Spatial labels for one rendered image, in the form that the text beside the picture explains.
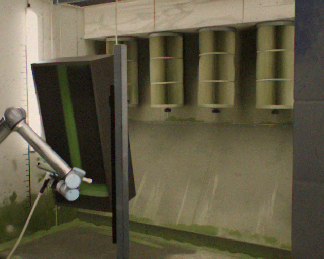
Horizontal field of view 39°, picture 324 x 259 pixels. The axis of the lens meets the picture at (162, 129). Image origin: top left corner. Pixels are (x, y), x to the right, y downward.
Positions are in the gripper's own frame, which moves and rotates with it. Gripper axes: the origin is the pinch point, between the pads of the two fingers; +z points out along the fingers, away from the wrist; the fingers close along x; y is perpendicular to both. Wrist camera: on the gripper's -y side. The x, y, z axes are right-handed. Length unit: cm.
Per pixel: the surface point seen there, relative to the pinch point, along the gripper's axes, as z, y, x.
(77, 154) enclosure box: 52, -10, 53
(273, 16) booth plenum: -43, -184, 95
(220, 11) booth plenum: 4, -176, 85
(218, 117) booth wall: 12, -98, 157
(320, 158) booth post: -176, -86, 10
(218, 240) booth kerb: -59, 0, 144
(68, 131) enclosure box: 58, -25, 37
